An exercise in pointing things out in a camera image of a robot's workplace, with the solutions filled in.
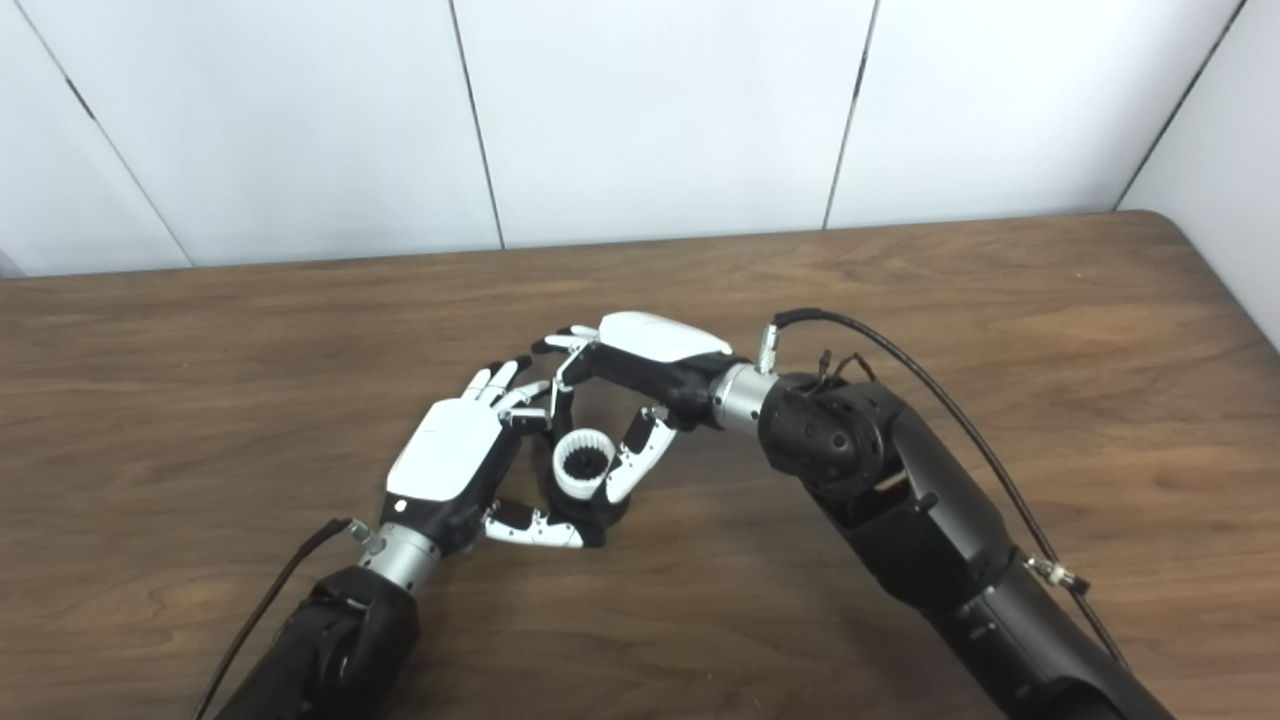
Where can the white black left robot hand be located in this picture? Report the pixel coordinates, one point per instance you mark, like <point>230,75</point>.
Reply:
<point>450,450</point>

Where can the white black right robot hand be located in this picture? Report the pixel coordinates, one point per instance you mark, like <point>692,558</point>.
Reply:
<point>660,345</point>

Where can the round black plastic part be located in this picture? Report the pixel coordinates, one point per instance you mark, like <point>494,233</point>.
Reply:
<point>600,512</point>

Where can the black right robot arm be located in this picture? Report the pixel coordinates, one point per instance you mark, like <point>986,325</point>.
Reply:
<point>920,520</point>

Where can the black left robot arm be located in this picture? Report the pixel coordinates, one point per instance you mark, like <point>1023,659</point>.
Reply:
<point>330,650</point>

